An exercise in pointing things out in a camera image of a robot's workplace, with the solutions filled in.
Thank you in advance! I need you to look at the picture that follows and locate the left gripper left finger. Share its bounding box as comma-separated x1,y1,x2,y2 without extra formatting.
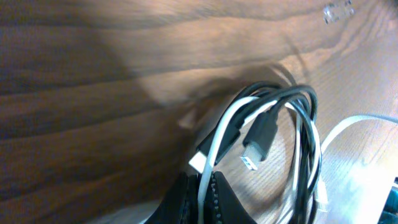
145,172,198,224

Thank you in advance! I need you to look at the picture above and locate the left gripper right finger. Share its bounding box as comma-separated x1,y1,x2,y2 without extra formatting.
204,171,256,224

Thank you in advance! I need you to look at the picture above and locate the white usb cable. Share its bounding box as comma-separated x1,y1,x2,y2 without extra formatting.
197,95,398,224

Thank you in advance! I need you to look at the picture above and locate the black usb cable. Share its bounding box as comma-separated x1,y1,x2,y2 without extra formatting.
188,80,321,224

